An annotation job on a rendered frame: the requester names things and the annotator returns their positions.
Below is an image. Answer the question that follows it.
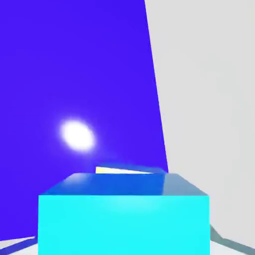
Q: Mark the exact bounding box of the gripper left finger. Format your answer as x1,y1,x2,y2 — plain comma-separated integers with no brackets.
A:
0,236,39,255

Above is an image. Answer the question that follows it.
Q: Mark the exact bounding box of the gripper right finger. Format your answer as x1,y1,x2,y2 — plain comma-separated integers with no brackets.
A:
210,224,255,255

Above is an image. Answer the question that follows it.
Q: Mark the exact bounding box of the small cyan cube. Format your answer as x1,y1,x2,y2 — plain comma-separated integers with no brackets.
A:
37,172,211,255

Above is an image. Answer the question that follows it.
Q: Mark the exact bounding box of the small yellow cube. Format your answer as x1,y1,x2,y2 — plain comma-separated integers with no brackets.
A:
95,163,169,175

